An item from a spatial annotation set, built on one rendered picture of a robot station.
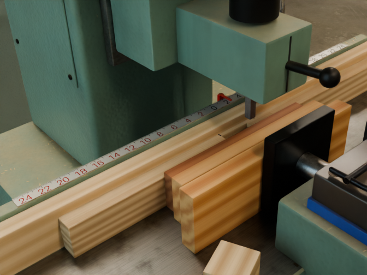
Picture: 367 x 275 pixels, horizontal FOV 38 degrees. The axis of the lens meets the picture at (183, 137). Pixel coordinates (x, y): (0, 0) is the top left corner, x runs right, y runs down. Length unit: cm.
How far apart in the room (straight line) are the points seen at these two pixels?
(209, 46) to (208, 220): 19
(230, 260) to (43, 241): 18
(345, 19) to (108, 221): 304
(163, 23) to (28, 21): 24
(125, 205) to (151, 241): 4
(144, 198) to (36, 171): 31
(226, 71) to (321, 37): 265
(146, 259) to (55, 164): 35
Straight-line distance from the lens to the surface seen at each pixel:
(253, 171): 52
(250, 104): 61
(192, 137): 59
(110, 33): 66
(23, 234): 51
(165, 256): 52
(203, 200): 49
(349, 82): 75
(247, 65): 54
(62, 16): 67
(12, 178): 82
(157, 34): 60
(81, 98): 71
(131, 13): 62
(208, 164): 54
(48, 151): 86
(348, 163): 48
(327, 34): 325
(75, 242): 52
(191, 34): 59
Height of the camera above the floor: 128
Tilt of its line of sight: 34 degrees down
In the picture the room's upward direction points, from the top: 3 degrees counter-clockwise
